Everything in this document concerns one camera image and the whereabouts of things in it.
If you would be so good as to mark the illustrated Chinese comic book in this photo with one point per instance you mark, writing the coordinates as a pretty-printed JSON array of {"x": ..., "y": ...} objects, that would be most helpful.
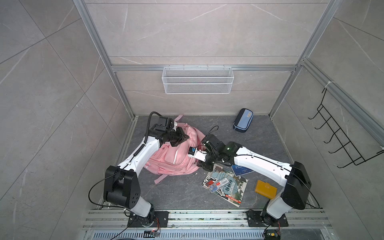
[{"x": 233, "y": 192}]

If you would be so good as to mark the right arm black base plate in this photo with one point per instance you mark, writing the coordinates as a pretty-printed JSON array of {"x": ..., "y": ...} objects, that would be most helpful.
[{"x": 262, "y": 219}]

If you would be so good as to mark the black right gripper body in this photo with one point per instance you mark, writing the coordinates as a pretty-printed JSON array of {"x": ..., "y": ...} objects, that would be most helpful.
[{"x": 211, "y": 159}]

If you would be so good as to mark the blue pencil case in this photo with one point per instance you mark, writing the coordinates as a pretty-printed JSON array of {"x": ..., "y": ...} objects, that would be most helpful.
[{"x": 243, "y": 120}]

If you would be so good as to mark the white wire mesh basket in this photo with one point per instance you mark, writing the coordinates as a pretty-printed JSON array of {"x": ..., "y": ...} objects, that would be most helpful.
[{"x": 197, "y": 80}]

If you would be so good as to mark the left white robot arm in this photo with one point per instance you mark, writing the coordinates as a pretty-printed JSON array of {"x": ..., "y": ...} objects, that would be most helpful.
[{"x": 121, "y": 184}]

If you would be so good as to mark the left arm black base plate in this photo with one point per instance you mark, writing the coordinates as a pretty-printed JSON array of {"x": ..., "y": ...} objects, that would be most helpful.
[{"x": 153, "y": 220}]

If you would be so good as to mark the blue Little Prince book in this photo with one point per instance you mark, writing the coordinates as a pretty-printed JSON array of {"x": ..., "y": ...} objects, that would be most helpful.
[{"x": 240, "y": 170}]

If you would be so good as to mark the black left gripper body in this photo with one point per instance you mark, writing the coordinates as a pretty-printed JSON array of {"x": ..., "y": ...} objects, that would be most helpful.
[{"x": 174, "y": 136}]

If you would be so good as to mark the pink student backpack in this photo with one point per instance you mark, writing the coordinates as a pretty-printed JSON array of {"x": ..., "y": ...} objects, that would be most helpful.
[{"x": 174, "y": 161}]

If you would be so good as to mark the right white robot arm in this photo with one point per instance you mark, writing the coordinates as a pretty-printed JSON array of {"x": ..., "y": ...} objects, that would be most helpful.
[{"x": 292, "y": 177}]

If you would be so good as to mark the black wire hook rack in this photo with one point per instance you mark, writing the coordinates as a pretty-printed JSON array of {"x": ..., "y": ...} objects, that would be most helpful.
[{"x": 340, "y": 135}]

